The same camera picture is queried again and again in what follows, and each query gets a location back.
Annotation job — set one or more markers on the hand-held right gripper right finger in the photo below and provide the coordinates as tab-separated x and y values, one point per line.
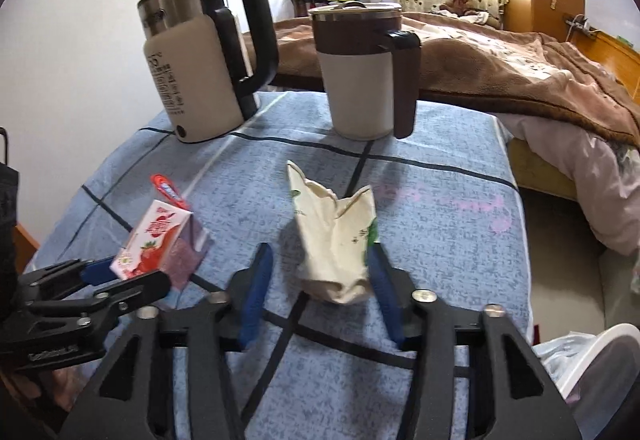
385	301

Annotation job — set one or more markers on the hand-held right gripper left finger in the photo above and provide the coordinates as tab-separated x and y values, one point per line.
255	301

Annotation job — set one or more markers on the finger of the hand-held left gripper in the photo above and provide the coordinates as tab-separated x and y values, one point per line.
97	271
130	292

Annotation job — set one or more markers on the pink strawberry milk carton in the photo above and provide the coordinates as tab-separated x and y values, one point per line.
160	240

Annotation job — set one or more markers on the white paper cup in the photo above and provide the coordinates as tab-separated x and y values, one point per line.
335	240

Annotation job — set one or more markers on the trash bin with white bag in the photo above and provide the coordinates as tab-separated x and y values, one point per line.
600	350

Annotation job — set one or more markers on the blue checked tablecloth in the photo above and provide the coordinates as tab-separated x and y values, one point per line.
440	245

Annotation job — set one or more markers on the red snack wrapper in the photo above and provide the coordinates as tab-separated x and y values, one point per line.
167	190

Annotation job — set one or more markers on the white brown lidded mug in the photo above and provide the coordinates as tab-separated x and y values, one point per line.
355	90

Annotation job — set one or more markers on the pale pink bed sheet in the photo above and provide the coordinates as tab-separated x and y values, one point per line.
575	160

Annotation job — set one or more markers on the brown bed blanket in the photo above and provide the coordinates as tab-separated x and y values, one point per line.
475	70

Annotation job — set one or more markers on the cluttered dressing desk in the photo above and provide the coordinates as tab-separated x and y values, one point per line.
330	0

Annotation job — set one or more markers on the wooden bed headboard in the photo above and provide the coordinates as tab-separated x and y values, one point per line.
615	55

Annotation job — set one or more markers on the white power strip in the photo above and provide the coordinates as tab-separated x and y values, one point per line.
580	26

